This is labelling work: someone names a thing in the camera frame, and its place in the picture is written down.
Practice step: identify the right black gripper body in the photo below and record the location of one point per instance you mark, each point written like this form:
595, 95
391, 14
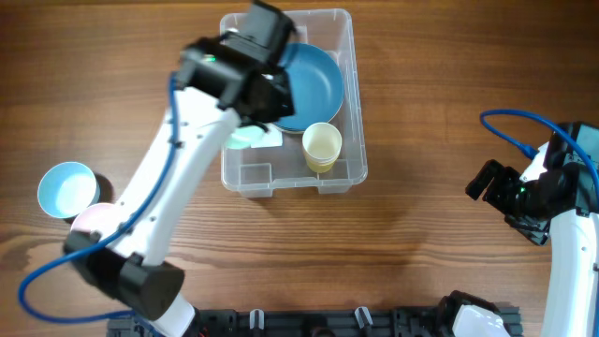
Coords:
501, 188

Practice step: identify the pink plastic bowl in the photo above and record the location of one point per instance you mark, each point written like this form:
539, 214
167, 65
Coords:
101, 217

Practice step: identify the cream plastic cup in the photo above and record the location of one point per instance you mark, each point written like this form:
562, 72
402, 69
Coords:
322, 143

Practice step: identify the mint green bowl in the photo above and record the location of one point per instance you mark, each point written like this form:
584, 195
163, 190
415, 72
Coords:
245, 137

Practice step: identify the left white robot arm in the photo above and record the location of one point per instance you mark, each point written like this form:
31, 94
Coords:
223, 83

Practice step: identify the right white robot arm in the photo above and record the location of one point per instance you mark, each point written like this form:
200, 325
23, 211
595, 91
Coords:
555, 201

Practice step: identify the dark blue deep plate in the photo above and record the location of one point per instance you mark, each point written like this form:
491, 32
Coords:
316, 84

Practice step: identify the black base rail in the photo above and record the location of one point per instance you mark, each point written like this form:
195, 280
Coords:
401, 321

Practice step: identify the light blue plastic bowl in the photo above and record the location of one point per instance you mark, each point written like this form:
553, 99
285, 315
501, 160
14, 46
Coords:
67, 189

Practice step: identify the yellow plastic cup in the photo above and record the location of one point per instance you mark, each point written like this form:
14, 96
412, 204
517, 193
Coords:
320, 167

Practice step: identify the clear plastic storage container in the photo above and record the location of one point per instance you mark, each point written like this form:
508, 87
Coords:
258, 172

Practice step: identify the white label sticker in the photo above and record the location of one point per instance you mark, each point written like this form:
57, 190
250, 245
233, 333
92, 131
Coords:
272, 138

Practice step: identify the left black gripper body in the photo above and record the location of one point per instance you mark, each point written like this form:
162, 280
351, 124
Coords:
270, 99

